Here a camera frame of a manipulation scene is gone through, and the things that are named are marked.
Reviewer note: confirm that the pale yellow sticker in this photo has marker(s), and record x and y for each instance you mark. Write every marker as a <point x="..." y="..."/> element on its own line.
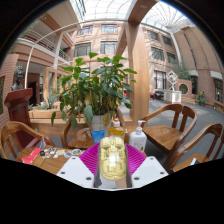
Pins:
<point x="60" y="153"/>

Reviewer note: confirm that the white pump dispenser bottle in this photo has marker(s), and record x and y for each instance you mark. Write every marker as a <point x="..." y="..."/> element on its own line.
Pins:
<point x="137" y="140"/>

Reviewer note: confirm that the red paper bag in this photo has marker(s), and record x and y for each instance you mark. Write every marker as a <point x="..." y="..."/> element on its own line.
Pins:
<point x="31" y="156"/>

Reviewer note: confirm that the dark red wooden pedestal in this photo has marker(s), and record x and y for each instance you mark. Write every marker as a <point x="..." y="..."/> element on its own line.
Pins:
<point x="18" y="113"/>

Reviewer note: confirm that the dark grey flat case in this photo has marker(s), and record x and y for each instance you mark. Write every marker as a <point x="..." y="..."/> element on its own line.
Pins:
<point x="193" y="161"/>

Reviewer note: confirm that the wooden planter box with plants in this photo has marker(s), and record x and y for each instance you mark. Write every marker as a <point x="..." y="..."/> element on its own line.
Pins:
<point x="46" y="115"/>

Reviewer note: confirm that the dark bust statue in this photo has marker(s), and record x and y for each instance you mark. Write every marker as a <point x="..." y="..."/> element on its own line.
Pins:
<point x="18" y="80"/>

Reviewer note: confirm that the small printed sticker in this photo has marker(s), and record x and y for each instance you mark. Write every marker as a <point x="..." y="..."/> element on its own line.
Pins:
<point x="76" y="152"/>
<point x="67" y="154"/>

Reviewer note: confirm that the orange dish soap bottle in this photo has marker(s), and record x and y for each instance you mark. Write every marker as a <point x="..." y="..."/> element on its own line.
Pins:
<point x="116" y="130"/>

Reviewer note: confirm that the dark parked car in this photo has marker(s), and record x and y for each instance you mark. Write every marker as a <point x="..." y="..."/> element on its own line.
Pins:
<point x="157" y="95"/>

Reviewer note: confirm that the yellow flowering shrub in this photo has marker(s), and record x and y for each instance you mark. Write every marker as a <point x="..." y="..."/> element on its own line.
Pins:
<point x="201" y="98"/>

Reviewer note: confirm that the white sculpture on plinth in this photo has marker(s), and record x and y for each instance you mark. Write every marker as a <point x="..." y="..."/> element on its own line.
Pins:
<point x="172" y="93"/>

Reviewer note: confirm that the black key fob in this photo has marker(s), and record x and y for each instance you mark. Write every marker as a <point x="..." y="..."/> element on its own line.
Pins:
<point x="42" y="153"/>

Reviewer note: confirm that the leafy plant in white pot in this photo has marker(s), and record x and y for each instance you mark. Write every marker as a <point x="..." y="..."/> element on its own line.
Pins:
<point x="96" y="86"/>

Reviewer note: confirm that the yellow computer mouse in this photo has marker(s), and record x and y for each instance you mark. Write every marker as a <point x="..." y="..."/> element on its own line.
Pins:
<point x="113" y="160"/>

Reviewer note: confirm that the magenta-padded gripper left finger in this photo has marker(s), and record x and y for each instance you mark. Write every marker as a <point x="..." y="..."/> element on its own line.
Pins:
<point x="75" y="170"/>

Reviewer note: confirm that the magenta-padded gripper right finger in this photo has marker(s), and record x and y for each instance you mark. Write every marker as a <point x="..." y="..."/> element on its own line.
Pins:
<point x="150" y="170"/>

